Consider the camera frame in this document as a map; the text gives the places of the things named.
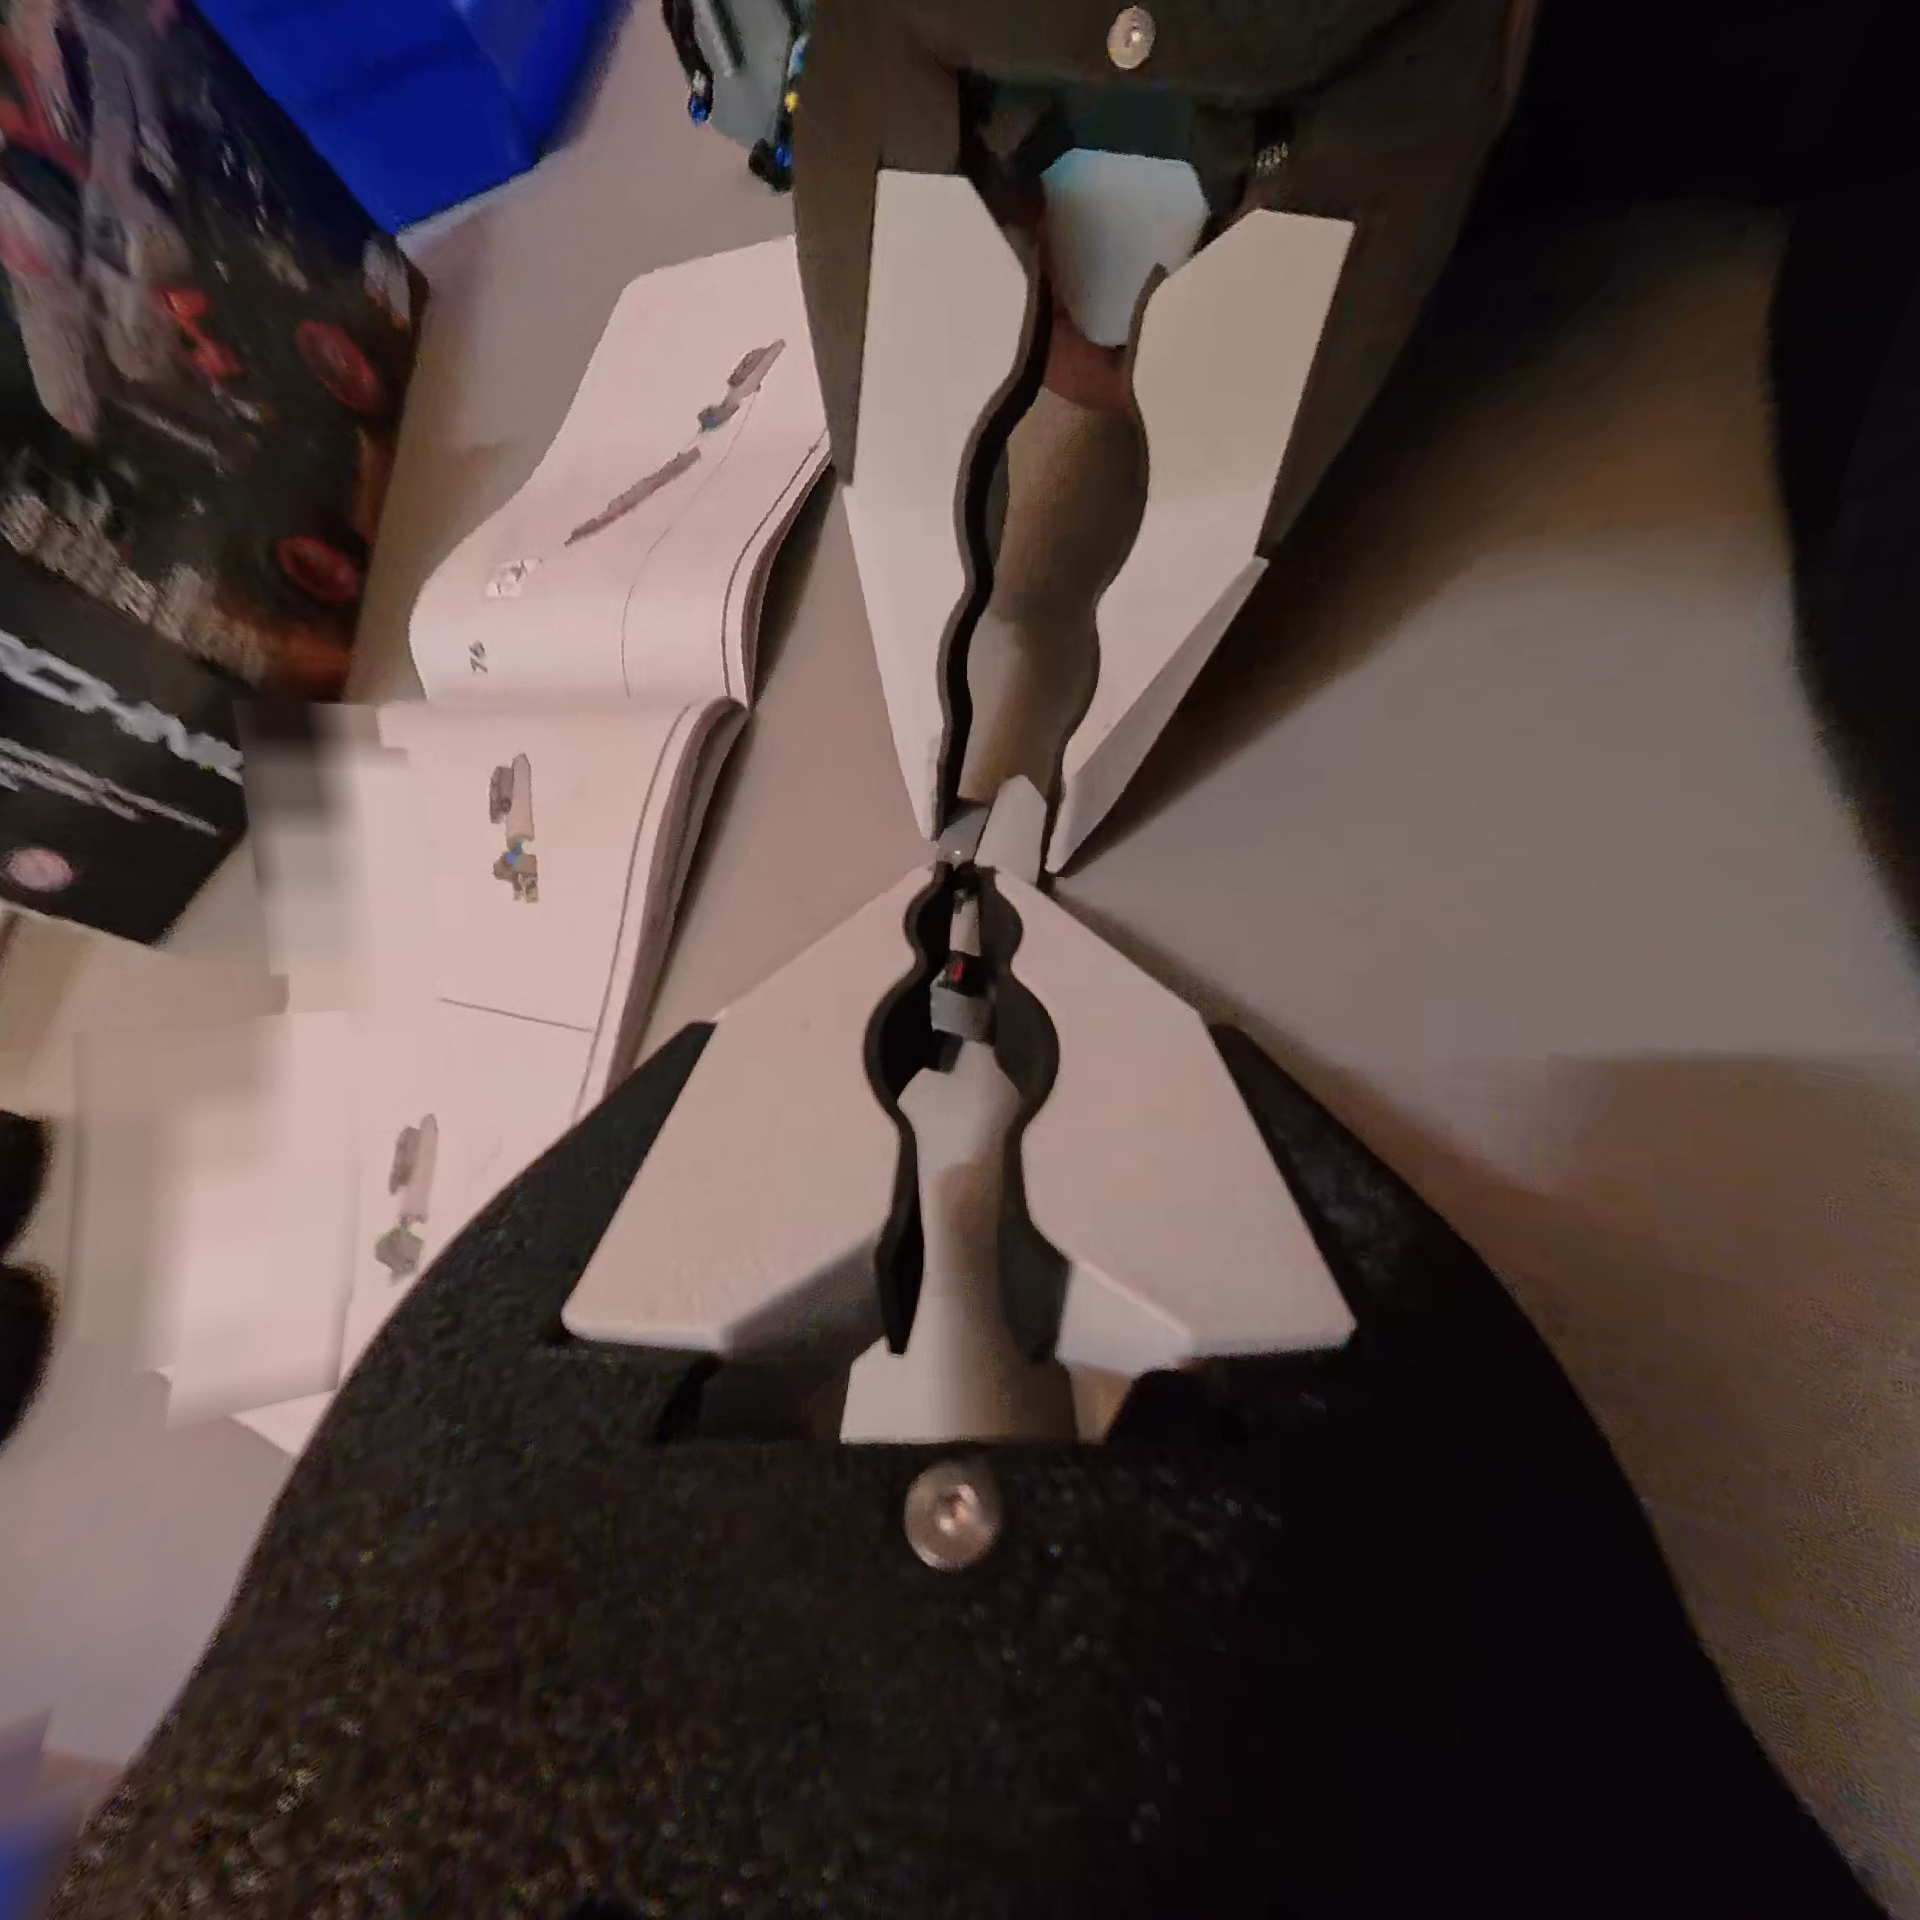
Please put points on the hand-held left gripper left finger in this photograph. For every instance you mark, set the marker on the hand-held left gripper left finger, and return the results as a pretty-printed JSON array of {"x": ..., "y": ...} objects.
[{"x": 734, "y": 1202}]

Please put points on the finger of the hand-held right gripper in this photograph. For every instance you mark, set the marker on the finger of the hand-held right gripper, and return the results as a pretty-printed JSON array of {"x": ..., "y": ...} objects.
[
  {"x": 1214, "y": 452},
  {"x": 915, "y": 421}
]

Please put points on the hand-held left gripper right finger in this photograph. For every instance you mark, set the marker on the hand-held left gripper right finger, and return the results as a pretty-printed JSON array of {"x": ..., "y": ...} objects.
[{"x": 1186, "y": 1202}]

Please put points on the small grey toy assembly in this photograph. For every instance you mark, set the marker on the small grey toy assembly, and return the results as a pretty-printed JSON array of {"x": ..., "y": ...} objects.
[{"x": 964, "y": 998}]

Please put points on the grey desk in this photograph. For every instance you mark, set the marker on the grey desk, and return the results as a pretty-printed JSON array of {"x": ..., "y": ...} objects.
[{"x": 1424, "y": 750}]

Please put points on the person's right hand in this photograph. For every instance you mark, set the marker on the person's right hand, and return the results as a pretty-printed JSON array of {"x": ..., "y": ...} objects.
[{"x": 1093, "y": 373}]

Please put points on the open instruction booklet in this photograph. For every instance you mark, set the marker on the open instruction booklet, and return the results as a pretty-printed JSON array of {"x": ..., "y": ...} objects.
[{"x": 599, "y": 494}]

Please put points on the grey toy car chassis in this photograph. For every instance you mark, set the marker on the grey toy car chassis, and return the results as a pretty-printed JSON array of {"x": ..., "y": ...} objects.
[{"x": 734, "y": 76}]

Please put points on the blue storage bin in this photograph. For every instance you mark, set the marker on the blue storage bin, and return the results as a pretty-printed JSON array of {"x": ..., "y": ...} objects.
[{"x": 405, "y": 91}]

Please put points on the person's black printed hoodie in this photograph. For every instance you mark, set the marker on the person's black printed hoodie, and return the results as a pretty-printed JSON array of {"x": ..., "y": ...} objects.
[{"x": 1845, "y": 525}]

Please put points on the black toy tire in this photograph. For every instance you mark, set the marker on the black toy tire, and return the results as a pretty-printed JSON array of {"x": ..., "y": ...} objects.
[
  {"x": 21, "y": 1350},
  {"x": 20, "y": 1186}
]

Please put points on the black toy set box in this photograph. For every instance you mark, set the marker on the black toy set box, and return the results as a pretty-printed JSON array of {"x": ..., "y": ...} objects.
[{"x": 165, "y": 452}]

